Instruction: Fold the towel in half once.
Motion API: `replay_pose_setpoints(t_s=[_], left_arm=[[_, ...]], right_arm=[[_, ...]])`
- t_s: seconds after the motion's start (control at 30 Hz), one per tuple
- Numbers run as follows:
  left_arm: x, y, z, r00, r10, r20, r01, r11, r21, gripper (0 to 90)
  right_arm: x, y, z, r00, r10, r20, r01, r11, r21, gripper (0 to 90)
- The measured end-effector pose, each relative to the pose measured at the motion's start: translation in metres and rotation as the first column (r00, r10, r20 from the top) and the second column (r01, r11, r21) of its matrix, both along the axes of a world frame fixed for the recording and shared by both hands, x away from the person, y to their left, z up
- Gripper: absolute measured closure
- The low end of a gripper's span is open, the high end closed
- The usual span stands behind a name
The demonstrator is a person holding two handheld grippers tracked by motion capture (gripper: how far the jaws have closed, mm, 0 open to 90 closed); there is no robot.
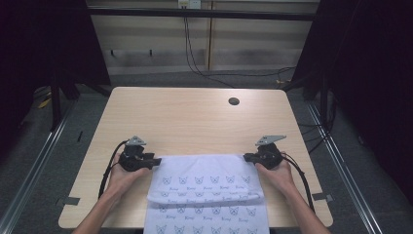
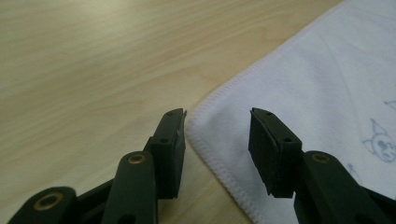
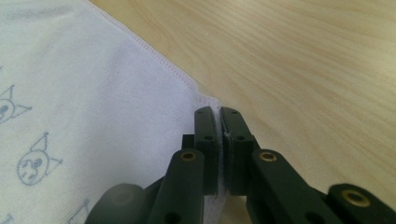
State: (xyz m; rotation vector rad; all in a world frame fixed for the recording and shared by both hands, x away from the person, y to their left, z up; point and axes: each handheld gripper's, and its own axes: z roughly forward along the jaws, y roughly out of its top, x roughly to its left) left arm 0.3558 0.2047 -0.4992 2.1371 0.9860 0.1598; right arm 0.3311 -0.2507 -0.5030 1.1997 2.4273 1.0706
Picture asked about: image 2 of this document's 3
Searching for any white towel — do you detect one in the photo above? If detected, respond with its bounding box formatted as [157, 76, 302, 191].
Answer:
[185, 0, 396, 224]

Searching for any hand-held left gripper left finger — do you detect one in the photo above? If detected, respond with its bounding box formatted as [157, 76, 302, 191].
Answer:
[101, 107, 188, 224]

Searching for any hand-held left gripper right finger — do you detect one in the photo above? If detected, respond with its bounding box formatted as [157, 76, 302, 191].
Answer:
[247, 106, 394, 224]

